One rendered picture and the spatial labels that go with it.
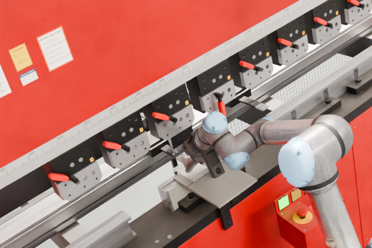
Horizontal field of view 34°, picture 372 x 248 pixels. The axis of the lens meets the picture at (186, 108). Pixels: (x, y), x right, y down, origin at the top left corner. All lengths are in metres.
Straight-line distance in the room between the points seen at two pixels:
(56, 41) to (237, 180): 0.80
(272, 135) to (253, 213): 0.59
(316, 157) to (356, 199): 1.35
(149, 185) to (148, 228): 1.72
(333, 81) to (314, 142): 1.14
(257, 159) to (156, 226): 0.50
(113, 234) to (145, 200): 1.69
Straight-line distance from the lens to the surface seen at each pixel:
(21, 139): 1.88
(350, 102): 2.74
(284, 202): 2.35
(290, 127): 1.85
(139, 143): 2.09
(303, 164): 1.58
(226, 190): 2.15
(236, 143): 1.96
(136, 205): 3.88
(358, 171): 2.87
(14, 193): 2.59
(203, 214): 2.27
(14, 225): 2.38
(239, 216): 2.39
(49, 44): 1.84
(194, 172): 2.27
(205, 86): 2.20
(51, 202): 2.41
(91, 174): 2.05
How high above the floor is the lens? 2.32
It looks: 30 degrees down
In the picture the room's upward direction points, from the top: 15 degrees counter-clockwise
